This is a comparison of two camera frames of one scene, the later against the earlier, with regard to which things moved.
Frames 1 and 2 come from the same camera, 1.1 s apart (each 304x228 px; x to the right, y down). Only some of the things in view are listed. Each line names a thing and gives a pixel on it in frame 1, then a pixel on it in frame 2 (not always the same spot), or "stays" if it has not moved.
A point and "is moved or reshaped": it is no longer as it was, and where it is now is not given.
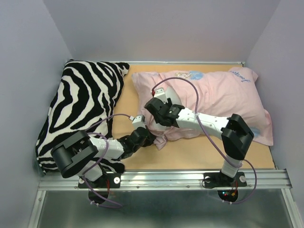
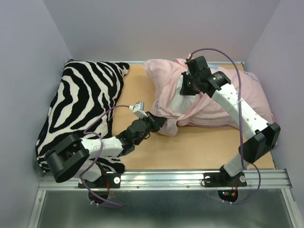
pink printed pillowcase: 219,93 is moved or reshaped
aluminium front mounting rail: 266,179 stays
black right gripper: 168,103 → 186,90
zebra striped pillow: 82,100 stays
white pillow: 171,93 → 179,104
